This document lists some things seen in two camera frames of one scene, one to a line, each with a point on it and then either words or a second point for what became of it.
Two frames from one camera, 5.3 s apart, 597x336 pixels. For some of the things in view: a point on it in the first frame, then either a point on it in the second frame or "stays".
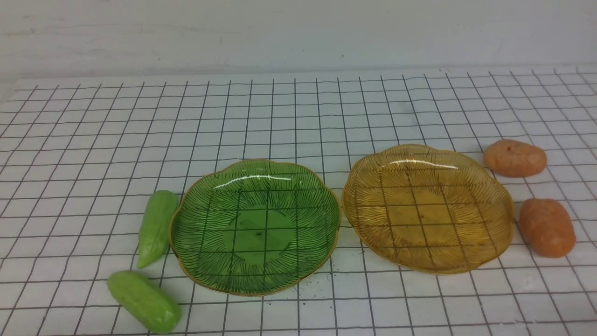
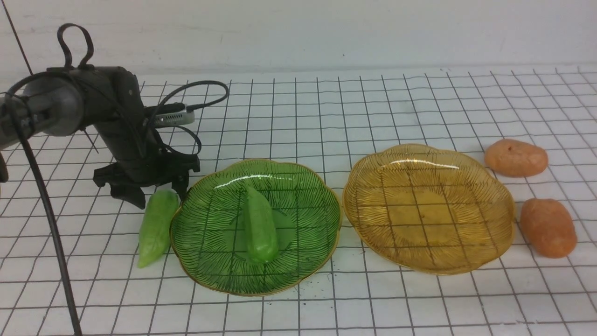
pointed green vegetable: (155, 227) stays
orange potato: (511, 158) stays
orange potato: (548, 227) stays
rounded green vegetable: (149, 304) → (261, 232)
